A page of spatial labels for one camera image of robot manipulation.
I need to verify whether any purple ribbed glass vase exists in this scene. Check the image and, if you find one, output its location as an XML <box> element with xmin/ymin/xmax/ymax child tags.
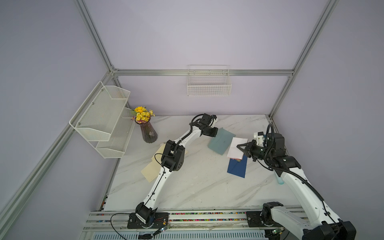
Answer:
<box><xmin>140</xmin><ymin>122</ymin><xmax>158</xmax><ymax>144</ymax></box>

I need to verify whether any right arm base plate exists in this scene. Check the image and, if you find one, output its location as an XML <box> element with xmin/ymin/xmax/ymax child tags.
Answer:
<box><xmin>246</xmin><ymin>211</ymin><xmax>281</xmax><ymax>228</ymax></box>

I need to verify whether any small teal plastic tool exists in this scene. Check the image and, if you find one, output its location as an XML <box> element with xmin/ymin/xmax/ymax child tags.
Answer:
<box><xmin>275</xmin><ymin>173</ymin><xmax>284</xmax><ymax>185</ymax></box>

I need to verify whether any white wire wall basket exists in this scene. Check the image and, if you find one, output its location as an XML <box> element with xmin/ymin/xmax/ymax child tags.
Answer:
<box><xmin>187</xmin><ymin>65</ymin><xmax>232</xmax><ymax>97</ymax></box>

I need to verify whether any yellow flower bouquet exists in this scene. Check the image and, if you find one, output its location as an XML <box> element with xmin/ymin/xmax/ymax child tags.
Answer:
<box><xmin>130</xmin><ymin>107</ymin><xmax>155</xmax><ymax>124</ymax></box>

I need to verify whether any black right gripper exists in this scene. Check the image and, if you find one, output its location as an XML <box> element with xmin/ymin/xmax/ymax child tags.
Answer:
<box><xmin>237</xmin><ymin>140</ymin><xmax>273</xmax><ymax>162</ymax></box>

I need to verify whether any cream lined letter paper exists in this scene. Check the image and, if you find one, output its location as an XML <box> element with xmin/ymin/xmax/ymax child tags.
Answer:
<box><xmin>141</xmin><ymin>162</ymin><xmax>161</xmax><ymax>183</ymax></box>

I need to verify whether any light teal envelope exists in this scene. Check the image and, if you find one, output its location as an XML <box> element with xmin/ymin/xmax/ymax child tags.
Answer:
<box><xmin>208</xmin><ymin>128</ymin><xmax>236</xmax><ymax>155</ymax></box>

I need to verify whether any dark blue envelope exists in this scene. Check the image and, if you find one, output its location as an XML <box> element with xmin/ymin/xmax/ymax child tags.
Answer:
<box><xmin>227</xmin><ymin>155</ymin><xmax>248</xmax><ymax>178</ymax></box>

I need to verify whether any aluminium mounting rail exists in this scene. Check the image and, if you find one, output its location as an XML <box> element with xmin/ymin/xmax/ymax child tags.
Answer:
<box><xmin>79</xmin><ymin>208</ymin><xmax>338</xmax><ymax>240</ymax></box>

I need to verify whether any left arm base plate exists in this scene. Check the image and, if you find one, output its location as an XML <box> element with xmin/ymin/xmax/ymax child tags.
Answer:
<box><xmin>127</xmin><ymin>212</ymin><xmax>170</xmax><ymax>229</ymax></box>

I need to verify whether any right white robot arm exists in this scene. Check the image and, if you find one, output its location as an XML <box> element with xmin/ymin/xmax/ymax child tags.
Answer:
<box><xmin>237</xmin><ymin>133</ymin><xmax>357</xmax><ymax>240</ymax></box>

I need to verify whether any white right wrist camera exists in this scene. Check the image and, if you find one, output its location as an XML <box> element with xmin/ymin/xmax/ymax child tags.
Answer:
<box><xmin>254</xmin><ymin>132</ymin><xmax>265</xmax><ymax>147</ymax></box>

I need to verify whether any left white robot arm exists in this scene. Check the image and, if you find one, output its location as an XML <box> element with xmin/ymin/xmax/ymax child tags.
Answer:
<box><xmin>135</xmin><ymin>114</ymin><xmax>219</xmax><ymax>228</ymax></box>

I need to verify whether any pale yellow envelope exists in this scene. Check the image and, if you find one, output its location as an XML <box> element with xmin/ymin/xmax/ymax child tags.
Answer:
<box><xmin>152</xmin><ymin>143</ymin><xmax>166</xmax><ymax>164</ymax></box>

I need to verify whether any white sheet of paper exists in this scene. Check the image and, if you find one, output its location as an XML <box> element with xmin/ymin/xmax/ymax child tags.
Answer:
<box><xmin>227</xmin><ymin>137</ymin><xmax>248</xmax><ymax>162</ymax></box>

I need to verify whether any white mesh two-tier shelf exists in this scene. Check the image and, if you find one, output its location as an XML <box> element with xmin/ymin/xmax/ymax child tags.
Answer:
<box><xmin>69</xmin><ymin>82</ymin><xmax>135</xmax><ymax>159</ymax></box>

